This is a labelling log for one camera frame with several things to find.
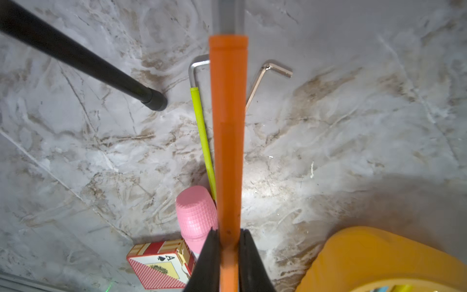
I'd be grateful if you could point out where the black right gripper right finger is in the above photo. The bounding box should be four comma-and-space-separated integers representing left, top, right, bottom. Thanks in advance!
238, 229, 276, 292

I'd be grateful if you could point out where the red playing card box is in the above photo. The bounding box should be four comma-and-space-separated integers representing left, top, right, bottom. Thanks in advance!
126, 239, 197, 290

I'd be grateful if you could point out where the black perforated music stand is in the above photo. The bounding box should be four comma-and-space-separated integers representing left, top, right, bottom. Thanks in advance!
1, 1, 168, 111

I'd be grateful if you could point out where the green hex key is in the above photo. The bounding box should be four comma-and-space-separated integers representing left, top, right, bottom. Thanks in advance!
188, 54, 216, 201

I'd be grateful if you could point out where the yellow plastic storage tray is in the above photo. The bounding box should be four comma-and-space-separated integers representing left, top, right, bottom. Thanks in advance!
297, 226, 467, 292

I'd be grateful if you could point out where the orange hex key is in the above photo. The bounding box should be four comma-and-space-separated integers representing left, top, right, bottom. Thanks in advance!
208, 0, 249, 292

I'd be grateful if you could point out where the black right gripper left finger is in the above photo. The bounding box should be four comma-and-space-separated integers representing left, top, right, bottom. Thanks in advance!
183, 229, 221, 292

